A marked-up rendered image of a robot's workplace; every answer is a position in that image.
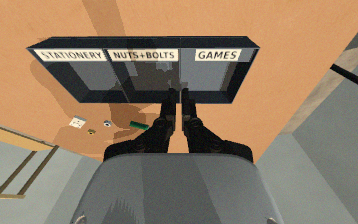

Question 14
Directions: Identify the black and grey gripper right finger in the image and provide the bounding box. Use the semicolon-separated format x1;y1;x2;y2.
182;88;254;164

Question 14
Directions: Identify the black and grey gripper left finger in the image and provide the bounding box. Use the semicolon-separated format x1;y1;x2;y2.
103;88;176;162

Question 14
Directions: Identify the silver hex nut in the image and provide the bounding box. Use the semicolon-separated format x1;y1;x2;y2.
103;120;112;127

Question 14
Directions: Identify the brass hex nut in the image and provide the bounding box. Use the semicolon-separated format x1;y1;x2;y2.
87;129;96;135

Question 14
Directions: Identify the cream domino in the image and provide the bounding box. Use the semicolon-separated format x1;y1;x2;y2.
69;115;87;128

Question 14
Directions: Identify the black rack of labelled bins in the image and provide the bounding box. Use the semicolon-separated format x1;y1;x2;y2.
25;36;260;104

